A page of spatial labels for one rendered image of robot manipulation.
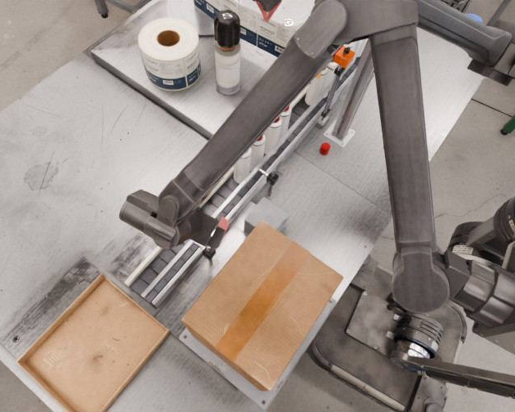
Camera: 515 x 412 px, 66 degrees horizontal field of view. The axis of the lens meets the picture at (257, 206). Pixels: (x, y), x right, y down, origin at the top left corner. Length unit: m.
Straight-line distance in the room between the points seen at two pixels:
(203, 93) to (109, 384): 0.98
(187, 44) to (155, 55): 0.11
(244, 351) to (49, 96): 1.18
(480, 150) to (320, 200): 1.69
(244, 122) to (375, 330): 1.41
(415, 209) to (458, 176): 2.09
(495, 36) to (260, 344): 0.76
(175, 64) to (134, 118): 0.26
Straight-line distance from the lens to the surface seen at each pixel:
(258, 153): 1.20
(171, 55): 1.42
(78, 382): 1.24
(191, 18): 1.75
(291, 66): 0.58
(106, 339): 1.23
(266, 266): 0.93
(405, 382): 1.91
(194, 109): 1.45
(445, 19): 0.81
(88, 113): 1.58
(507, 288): 0.65
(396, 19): 0.55
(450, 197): 2.58
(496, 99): 3.20
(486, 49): 0.92
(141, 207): 0.76
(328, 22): 0.54
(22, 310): 1.34
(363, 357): 1.86
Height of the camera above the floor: 2.01
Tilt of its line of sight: 65 degrees down
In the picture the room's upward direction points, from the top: 8 degrees clockwise
